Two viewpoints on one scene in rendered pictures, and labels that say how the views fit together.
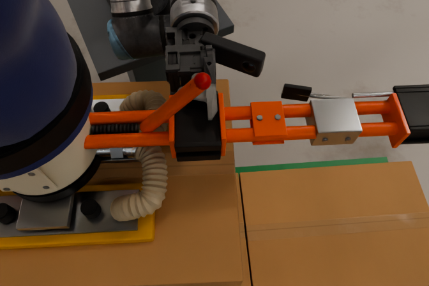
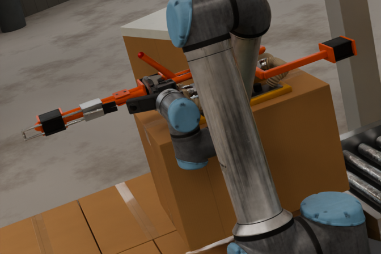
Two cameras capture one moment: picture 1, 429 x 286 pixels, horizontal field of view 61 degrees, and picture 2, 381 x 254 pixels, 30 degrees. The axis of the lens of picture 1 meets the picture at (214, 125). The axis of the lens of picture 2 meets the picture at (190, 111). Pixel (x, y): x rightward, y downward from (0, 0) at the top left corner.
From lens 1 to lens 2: 254 cm
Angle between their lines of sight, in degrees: 99
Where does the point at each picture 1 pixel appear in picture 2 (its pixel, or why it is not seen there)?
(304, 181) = not seen: outside the picture
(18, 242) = not seen: hidden behind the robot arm
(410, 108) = (55, 112)
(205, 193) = (156, 116)
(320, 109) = (97, 102)
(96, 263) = not seen: hidden behind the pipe
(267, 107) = (122, 94)
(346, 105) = (85, 106)
